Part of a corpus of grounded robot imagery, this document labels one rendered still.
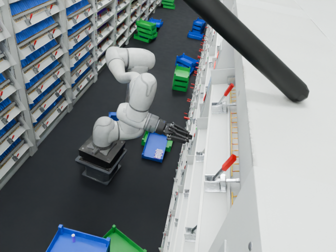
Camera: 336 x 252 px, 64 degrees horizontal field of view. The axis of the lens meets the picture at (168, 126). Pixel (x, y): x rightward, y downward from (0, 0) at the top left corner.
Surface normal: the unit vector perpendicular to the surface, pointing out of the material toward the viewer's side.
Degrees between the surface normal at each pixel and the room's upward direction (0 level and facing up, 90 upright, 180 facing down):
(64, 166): 0
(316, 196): 0
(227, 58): 90
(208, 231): 19
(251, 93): 0
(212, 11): 79
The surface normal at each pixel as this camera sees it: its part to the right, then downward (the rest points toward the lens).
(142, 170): 0.16, -0.77
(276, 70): -0.04, 0.45
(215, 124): -0.17, -0.80
